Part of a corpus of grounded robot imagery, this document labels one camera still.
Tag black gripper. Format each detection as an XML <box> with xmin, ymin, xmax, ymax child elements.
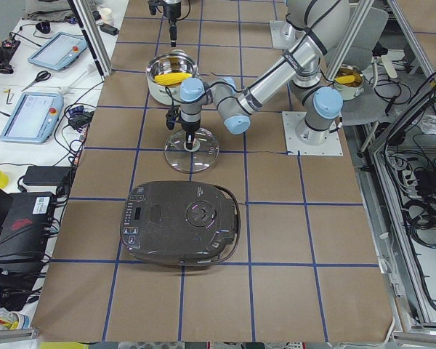
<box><xmin>169</xmin><ymin>19</ymin><xmax>177</xmax><ymax>42</ymax></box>
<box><xmin>166</xmin><ymin>106</ymin><xmax>200</xmax><ymax>148</ymax></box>

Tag glass pot lid with knob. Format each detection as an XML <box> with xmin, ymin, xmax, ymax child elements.
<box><xmin>164</xmin><ymin>128</ymin><xmax>219</xmax><ymax>173</ymax></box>

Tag yellow plastic corn cob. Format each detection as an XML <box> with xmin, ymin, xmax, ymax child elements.
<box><xmin>154</xmin><ymin>72</ymin><xmax>192</xmax><ymax>86</ymax></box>

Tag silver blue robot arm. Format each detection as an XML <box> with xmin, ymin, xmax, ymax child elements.
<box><xmin>166</xmin><ymin>1</ymin><xmax>350</xmax><ymax>151</ymax></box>
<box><xmin>148</xmin><ymin>0</ymin><xmax>182</xmax><ymax>47</ymax></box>

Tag pale green electric pot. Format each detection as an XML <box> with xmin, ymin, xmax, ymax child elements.
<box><xmin>146</xmin><ymin>49</ymin><xmax>199</xmax><ymax>105</ymax></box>

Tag steel pot with corn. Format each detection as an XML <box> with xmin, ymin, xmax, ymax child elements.
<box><xmin>334</xmin><ymin>65</ymin><xmax>365</xmax><ymax>101</ymax></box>

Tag black rice cooker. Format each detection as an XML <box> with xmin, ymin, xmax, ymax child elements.
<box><xmin>120</xmin><ymin>180</ymin><xmax>241</xmax><ymax>267</ymax></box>

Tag blue teach pendant far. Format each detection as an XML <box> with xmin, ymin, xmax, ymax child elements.
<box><xmin>28</xmin><ymin>32</ymin><xmax>87</xmax><ymax>71</ymax></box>

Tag blue teach pendant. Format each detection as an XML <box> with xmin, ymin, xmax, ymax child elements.
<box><xmin>28</xmin><ymin>32</ymin><xmax>87</xmax><ymax>71</ymax></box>
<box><xmin>0</xmin><ymin>92</ymin><xmax>64</xmax><ymax>144</ymax></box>

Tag black scissors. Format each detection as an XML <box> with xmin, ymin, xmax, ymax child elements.
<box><xmin>22</xmin><ymin>70</ymin><xmax>52</xmax><ymax>92</ymax></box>

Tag black power adapter brick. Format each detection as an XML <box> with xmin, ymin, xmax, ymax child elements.
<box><xmin>22</xmin><ymin>166</ymin><xmax>70</xmax><ymax>186</ymax></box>

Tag blue teach pendant near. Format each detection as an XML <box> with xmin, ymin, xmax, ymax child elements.
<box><xmin>0</xmin><ymin>92</ymin><xmax>64</xmax><ymax>144</ymax></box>

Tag black red computer box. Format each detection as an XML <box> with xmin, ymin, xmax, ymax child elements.
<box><xmin>0</xmin><ymin>189</ymin><xmax>57</xmax><ymax>273</ymax></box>

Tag aluminium frame post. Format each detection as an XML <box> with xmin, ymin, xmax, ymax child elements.
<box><xmin>68</xmin><ymin>0</ymin><xmax>112</xmax><ymax>78</ymax></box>

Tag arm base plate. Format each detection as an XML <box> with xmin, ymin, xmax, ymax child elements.
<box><xmin>282</xmin><ymin>111</ymin><xmax>343</xmax><ymax>156</ymax></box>
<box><xmin>270</xmin><ymin>20</ymin><xmax>296</xmax><ymax>49</ymax></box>

